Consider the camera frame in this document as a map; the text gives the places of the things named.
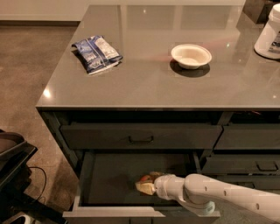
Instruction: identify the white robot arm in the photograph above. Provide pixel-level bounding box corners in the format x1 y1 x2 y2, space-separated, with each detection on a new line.
135 171 280 224

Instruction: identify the white wipes canister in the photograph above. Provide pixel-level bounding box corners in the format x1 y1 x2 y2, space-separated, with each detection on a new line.
254 3 280 60

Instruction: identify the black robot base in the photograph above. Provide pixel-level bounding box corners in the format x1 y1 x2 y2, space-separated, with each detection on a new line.
0 130 67 224

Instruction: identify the open grey middle drawer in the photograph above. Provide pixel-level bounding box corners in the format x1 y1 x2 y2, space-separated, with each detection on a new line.
63 152 221 224

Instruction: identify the white paper bowl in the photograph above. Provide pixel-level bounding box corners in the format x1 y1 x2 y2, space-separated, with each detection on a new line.
171 44 212 69

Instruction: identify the black cable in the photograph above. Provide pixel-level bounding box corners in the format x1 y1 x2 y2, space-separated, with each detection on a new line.
26 166 47 205

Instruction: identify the blue white chip bag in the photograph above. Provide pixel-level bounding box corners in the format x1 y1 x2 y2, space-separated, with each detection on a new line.
72 35 123 74

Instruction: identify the red apple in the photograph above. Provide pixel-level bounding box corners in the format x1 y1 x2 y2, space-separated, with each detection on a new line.
140 175 154 183

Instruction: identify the grey top right drawer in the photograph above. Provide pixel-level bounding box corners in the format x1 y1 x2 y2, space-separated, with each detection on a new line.
214 124 280 150

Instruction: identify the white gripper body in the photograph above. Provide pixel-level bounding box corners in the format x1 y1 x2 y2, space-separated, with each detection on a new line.
154 174 185 200

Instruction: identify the grey middle right drawer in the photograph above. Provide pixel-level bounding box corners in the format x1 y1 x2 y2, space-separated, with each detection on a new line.
202 155 280 174

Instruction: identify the grey top left drawer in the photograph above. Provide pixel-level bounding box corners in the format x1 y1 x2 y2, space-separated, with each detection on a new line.
60 123 222 150

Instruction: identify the dark box on counter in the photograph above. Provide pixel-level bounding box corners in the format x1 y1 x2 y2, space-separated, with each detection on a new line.
242 0 276 24

